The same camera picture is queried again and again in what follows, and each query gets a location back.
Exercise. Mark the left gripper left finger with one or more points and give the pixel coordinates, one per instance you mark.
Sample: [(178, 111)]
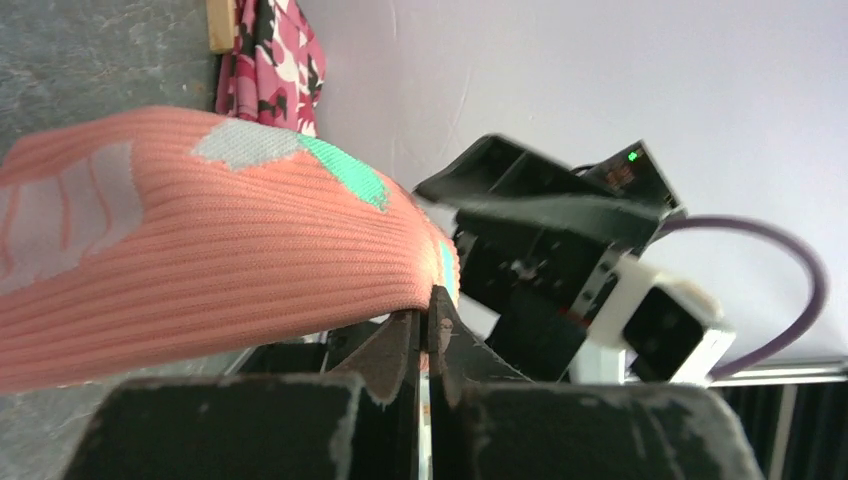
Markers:
[(357, 421)]

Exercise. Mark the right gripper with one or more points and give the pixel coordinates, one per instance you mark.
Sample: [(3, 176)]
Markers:
[(530, 231)]

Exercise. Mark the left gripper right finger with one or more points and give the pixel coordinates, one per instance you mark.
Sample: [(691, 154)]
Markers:
[(490, 422)]

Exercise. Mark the pink sock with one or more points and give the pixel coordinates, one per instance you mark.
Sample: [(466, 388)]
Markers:
[(162, 234)]

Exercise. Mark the pink camouflage backpack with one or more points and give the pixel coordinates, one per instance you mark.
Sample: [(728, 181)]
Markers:
[(276, 71)]

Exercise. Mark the wooden drying rack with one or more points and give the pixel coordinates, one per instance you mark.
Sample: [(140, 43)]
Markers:
[(221, 25)]

